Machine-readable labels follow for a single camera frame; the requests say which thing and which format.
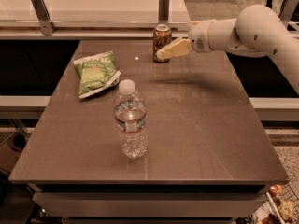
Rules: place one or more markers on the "metal divider bracket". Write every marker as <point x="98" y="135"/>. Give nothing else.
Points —
<point x="163" y="10"/>
<point x="47" y="27"/>

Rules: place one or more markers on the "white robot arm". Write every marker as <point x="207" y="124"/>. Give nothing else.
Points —
<point x="256" y="29"/>

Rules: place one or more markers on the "right metal divider bracket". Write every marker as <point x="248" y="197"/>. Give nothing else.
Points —
<point x="163" y="10"/>

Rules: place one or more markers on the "orange soda can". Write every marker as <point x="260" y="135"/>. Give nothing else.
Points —
<point x="162" y="36"/>

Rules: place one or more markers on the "green chip bag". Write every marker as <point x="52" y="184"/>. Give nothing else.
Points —
<point x="97" y="73"/>

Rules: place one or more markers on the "wire basket with snacks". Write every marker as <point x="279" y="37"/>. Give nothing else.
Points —
<point x="281" y="207"/>

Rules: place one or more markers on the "white desk behind divider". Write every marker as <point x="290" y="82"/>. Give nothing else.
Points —
<point x="93" y="10"/>

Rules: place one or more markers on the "left metal divider bracket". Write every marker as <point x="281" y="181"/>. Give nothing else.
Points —
<point x="47" y="27"/>

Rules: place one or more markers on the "clear plastic water bottle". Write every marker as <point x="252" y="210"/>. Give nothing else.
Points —
<point x="130" y="114"/>

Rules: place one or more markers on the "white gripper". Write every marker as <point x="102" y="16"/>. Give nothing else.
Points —
<point x="200" y="36"/>

